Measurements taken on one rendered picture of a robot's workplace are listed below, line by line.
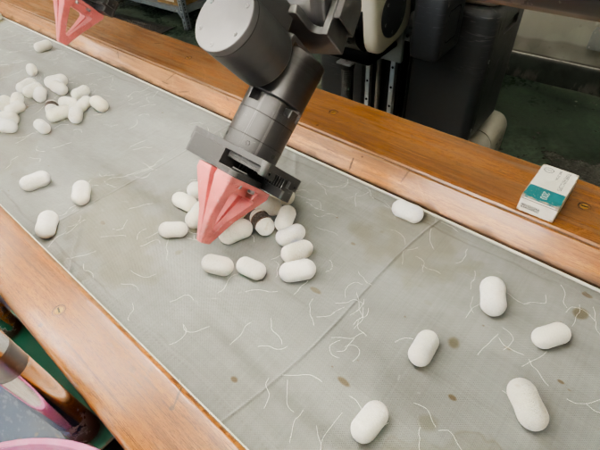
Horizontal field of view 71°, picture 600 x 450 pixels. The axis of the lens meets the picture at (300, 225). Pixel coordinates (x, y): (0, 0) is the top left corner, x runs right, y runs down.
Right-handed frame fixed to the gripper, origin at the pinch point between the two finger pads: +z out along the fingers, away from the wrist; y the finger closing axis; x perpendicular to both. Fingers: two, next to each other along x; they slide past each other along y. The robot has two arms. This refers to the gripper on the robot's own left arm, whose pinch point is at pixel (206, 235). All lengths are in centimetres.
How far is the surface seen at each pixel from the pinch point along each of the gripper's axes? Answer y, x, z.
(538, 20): -28, 170, -129
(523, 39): -32, 177, -122
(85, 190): -18.6, -1.4, 3.8
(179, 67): -34.3, 14.5, -16.9
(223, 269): 3.5, 0.4, 1.9
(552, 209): 24.7, 13.3, -17.9
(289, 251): 7.2, 3.6, -2.5
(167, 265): -2.6, -0.2, 5.0
